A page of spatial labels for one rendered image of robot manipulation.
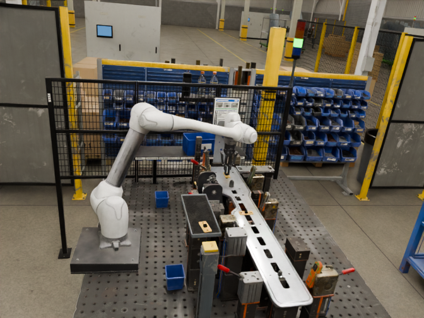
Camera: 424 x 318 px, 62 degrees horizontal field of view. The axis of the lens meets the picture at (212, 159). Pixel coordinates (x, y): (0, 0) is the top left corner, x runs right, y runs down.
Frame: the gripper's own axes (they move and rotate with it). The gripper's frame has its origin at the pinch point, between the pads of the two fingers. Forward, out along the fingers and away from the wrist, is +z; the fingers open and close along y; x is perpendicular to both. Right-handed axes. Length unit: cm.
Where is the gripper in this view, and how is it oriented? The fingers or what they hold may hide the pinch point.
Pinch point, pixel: (227, 170)
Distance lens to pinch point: 251.5
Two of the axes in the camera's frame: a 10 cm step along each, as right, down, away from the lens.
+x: -2.1, -4.0, 8.9
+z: -0.8, 9.2, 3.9
